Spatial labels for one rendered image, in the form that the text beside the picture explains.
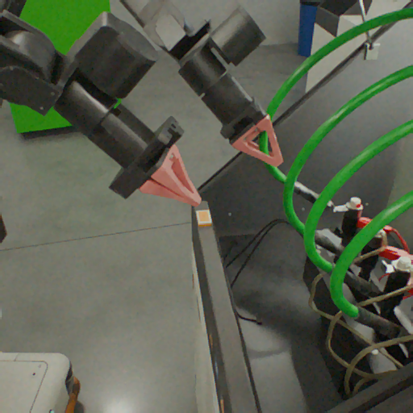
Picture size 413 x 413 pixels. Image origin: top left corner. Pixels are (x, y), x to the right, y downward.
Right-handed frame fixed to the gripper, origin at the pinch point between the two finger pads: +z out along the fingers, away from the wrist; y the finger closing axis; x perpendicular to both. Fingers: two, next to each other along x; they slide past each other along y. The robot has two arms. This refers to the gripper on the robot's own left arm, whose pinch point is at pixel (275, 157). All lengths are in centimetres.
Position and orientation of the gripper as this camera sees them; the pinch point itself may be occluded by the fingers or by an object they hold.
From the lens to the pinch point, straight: 64.7
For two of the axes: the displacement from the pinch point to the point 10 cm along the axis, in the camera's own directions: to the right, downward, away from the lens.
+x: -7.4, 6.0, 3.1
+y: 1.0, -3.6, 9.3
